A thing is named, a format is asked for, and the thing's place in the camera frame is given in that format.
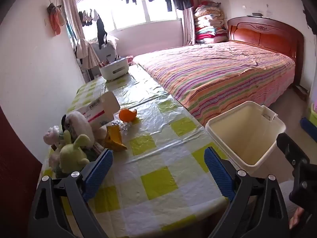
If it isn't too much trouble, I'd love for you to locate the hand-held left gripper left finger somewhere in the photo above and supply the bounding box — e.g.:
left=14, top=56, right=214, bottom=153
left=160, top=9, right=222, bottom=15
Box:
left=28, top=148, right=114, bottom=238

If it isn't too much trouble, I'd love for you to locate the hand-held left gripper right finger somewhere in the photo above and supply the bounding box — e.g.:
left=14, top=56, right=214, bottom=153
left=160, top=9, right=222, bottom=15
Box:
left=203, top=146, right=290, bottom=238

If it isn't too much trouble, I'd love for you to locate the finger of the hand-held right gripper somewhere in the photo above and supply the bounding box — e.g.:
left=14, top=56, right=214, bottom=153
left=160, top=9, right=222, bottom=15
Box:
left=277, top=132, right=310, bottom=169

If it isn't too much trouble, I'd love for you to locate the green rabbit plush toy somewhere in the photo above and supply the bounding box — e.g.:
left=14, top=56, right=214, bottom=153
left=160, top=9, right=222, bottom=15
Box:
left=58, top=130, right=91, bottom=174

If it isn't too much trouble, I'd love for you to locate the yellow wrapper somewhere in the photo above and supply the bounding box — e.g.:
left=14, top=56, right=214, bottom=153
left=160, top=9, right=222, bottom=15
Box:
left=104, top=125, right=128, bottom=152

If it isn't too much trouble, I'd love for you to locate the white plastic trash bin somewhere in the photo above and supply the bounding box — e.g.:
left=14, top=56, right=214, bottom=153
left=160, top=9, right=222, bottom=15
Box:
left=205, top=101, right=286, bottom=175

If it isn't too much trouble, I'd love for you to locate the red white cardboard box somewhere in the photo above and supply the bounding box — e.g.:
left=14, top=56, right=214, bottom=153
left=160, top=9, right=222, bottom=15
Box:
left=74, top=91, right=121, bottom=129

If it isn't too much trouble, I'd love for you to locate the person's right hand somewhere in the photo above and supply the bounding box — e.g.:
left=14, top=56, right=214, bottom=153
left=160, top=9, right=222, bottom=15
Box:
left=288, top=207, right=305, bottom=229

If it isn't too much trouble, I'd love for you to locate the dark blue box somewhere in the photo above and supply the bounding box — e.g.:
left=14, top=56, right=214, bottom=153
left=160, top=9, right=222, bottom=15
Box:
left=300, top=117, right=317, bottom=132

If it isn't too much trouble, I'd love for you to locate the green plastic bin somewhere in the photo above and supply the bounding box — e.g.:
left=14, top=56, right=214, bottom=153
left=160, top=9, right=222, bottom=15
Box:
left=303, top=102, right=317, bottom=127

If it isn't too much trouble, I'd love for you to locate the crumpled clear wrapper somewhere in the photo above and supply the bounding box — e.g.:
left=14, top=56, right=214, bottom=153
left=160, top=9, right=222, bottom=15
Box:
left=110, top=120, right=130, bottom=133

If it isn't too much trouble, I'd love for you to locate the brown cardboard box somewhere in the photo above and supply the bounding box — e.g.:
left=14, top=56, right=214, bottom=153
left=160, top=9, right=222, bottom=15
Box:
left=294, top=85, right=309, bottom=101

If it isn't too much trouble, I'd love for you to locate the orange peel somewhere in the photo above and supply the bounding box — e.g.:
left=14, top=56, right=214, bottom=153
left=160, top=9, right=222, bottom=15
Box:
left=118, top=108, right=137, bottom=123

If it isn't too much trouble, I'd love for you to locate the white desk organizer box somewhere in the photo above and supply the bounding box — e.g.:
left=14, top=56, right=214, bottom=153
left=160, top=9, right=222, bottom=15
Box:
left=99, top=57, right=130, bottom=82

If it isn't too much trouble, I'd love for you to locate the bed with striped cover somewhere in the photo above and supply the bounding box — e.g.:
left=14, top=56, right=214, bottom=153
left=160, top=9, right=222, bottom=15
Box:
left=131, top=41, right=296, bottom=127

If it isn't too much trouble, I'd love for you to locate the wooden bed headboard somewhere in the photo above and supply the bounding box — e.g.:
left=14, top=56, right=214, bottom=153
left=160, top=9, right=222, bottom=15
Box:
left=226, top=16, right=305, bottom=87

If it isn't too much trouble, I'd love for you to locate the white cabinet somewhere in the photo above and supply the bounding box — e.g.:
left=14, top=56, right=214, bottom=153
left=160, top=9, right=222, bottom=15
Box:
left=92, top=43, right=119, bottom=66

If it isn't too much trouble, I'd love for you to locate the beige hanging garment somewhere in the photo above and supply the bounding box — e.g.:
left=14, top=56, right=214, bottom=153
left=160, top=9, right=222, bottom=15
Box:
left=74, top=38, right=101, bottom=70

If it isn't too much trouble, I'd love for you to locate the white lace cloth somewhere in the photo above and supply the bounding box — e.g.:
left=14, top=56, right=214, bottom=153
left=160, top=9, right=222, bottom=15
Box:
left=106, top=35, right=120, bottom=49

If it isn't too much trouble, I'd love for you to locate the blue hanging cloth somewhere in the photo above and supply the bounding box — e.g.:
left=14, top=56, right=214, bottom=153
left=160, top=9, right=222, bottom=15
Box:
left=66, top=21, right=76, bottom=46

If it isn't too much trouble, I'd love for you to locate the black hanging garment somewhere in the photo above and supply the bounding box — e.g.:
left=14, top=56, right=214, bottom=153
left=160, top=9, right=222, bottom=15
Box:
left=95, top=9, right=109, bottom=50

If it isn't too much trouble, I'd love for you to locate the striped curtain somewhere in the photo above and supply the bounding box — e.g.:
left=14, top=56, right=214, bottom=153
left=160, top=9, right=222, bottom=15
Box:
left=183, top=7, right=197, bottom=46

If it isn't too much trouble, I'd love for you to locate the stack of folded blankets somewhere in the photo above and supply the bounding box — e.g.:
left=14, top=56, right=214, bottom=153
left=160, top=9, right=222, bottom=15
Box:
left=194, top=1, right=229, bottom=45

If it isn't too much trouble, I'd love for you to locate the hanging underwear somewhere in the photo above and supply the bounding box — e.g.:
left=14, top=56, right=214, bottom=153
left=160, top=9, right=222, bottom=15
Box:
left=78, top=9, right=94, bottom=27

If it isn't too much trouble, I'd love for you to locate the orange hanging cloth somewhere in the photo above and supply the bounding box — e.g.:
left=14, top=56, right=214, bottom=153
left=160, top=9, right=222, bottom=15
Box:
left=47, top=3, right=67, bottom=36

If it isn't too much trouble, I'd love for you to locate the pink curtain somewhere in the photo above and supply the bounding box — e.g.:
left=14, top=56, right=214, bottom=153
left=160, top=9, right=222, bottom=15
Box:
left=61, top=0, right=86, bottom=46

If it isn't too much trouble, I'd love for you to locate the window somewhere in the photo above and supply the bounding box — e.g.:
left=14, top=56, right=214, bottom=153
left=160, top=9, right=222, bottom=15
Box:
left=74, top=0, right=185, bottom=31

